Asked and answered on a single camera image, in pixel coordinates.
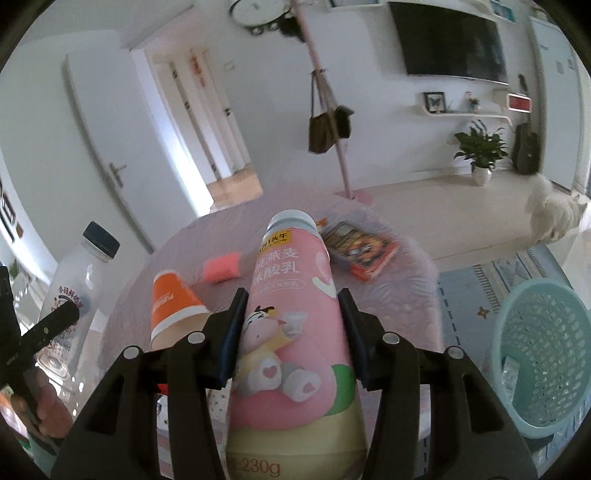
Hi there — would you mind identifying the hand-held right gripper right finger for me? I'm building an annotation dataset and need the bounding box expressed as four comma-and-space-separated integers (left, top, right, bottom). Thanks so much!
337, 287, 539, 480

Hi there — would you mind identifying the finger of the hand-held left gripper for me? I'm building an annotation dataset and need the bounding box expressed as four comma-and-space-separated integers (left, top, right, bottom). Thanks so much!
10, 301, 81, 370

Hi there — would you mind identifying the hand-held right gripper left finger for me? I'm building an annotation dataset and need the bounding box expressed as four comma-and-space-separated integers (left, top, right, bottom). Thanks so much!
51, 287, 250, 480

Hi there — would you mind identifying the pink yogurt drink bottle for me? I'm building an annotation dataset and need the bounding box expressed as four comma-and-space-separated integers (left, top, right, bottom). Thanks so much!
225, 210, 370, 480

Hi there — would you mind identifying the clear plastic bottle dark cap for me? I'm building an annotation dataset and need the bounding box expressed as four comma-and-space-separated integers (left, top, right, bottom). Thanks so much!
37, 222, 121, 384

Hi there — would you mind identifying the orange panda snack packet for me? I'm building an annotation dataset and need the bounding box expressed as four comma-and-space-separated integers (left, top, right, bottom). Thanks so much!
318, 220, 400, 281

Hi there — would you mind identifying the light blue plastic basket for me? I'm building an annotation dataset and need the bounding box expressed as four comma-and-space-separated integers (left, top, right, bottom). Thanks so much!
490, 279, 591, 439

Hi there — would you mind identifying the person's left hand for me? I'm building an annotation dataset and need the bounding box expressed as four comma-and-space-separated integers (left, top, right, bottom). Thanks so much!
33, 368, 77, 438

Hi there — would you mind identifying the pink tablecloth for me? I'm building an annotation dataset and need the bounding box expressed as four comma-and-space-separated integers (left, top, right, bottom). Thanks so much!
99, 191, 445, 480

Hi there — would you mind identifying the orange paper cup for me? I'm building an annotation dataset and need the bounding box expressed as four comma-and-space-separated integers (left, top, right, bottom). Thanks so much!
148, 270, 211, 352

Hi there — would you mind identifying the pink sponge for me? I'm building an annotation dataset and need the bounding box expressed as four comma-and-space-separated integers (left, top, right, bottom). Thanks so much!
203, 251, 241, 284

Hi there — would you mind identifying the blue patterned rug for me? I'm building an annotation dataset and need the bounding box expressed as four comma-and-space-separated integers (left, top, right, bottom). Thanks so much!
436, 244, 591, 462

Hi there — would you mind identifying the white printed wrapper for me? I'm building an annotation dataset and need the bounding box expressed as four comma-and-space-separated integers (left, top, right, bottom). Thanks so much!
501, 357, 521, 394

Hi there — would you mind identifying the pink coat rack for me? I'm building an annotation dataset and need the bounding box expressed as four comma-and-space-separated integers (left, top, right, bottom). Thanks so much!
291, 0, 376, 206

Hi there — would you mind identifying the white door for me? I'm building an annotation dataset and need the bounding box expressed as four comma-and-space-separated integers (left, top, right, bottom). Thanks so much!
62, 50, 156, 256

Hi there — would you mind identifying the brown handbag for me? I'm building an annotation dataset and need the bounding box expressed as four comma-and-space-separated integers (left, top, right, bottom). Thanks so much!
308, 69, 341, 155

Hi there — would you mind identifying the black handbag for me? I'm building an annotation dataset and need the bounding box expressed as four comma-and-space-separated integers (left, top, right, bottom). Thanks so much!
335, 105, 355, 139

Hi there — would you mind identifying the potted green plant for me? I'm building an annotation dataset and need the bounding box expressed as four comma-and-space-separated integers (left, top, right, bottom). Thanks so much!
452, 119, 511, 186

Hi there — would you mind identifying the white dog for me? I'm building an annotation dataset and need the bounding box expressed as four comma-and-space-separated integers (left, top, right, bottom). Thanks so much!
526, 174, 590, 243

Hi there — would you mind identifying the black guitar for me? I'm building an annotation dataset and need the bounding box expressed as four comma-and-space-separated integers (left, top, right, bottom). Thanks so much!
513, 74, 541, 175

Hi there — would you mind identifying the black flat television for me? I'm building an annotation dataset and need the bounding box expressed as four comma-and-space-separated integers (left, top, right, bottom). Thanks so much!
388, 1, 510, 86

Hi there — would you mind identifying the tall white cabinet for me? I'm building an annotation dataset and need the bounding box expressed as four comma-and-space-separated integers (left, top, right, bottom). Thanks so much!
529, 16, 588, 191

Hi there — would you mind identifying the white curved wall shelf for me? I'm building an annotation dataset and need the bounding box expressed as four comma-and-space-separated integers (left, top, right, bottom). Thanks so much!
413, 108, 513, 128

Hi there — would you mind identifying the black butterfly picture frame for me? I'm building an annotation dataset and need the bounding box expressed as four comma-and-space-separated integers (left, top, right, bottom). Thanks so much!
423, 91, 448, 114

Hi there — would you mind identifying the round wall clock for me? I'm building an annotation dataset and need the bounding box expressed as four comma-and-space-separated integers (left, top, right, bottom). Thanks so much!
229, 0, 285, 27

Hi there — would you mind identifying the white blue wall box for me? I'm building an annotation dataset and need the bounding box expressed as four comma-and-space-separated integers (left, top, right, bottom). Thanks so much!
489, 0, 516, 22

